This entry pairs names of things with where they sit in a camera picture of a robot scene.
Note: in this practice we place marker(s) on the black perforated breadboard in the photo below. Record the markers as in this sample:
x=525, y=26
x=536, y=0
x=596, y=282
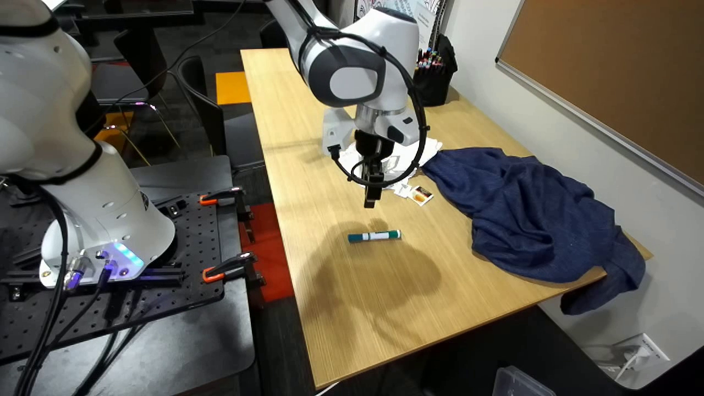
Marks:
x=146, y=292

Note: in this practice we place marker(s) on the black pen holder bag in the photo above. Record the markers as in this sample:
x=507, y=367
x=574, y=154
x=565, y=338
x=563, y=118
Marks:
x=439, y=72

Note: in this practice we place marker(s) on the orange black clamp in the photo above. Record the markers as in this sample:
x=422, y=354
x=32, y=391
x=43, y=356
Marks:
x=228, y=269
x=222, y=195

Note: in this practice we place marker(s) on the black chair with metal legs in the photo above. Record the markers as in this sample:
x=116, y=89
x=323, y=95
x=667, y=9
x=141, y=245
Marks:
x=128, y=79

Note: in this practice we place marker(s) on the green marker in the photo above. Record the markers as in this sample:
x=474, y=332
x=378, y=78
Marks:
x=376, y=235

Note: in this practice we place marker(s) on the clear plastic box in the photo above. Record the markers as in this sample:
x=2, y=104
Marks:
x=525, y=383

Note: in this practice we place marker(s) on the tea bag packet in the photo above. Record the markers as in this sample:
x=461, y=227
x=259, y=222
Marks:
x=422, y=193

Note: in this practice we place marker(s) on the black cart table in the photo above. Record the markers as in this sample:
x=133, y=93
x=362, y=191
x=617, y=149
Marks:
x=190, y=353

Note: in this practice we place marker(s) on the brown cork board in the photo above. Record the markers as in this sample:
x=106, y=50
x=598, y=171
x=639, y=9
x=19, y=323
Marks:
x=623, y=72

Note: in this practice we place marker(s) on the dark blue cloth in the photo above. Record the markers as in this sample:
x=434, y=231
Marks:
x=536, y=212

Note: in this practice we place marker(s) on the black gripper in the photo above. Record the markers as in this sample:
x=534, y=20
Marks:
x=376, y=149

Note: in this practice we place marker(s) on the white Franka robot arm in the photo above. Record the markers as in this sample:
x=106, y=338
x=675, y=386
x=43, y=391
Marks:
x=90, y=205

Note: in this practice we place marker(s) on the black office chair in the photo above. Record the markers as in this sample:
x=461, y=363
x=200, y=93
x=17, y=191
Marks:
x=194, y=90

